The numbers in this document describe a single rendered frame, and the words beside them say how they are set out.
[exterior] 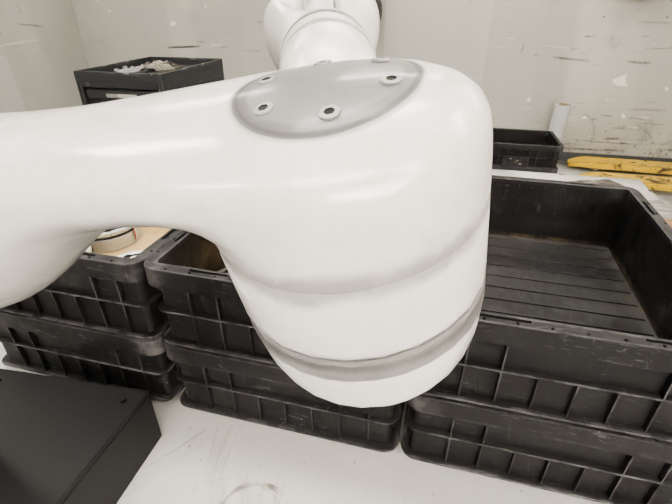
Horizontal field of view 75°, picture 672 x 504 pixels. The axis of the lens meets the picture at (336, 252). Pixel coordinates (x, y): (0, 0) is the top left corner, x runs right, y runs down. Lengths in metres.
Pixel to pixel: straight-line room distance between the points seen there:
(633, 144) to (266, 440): 3.94
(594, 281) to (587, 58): 3.35
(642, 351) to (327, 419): 0.34
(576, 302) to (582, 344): 0.23
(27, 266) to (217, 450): 0.44
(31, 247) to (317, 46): 0.19
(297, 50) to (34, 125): 0.16
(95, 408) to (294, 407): 0.23
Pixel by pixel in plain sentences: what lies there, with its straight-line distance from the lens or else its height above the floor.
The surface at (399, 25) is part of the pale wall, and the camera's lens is 3.88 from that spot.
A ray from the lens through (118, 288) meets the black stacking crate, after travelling 0.57.
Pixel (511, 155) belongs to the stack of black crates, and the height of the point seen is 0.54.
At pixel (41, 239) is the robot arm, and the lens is 0.18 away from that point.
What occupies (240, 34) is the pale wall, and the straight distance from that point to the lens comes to 4.24.
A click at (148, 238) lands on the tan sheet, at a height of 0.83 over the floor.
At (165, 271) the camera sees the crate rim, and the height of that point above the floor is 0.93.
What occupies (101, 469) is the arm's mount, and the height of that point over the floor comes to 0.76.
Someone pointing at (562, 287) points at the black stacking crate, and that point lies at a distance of 0.70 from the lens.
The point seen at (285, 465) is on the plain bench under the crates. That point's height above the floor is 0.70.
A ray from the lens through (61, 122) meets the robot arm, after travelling 0.18.
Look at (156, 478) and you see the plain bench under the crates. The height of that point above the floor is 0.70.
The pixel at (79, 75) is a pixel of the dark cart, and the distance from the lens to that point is 2.45.
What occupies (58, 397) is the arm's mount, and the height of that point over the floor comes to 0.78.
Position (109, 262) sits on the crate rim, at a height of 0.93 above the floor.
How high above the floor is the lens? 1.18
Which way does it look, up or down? 30 degrees down
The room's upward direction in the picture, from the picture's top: straight up
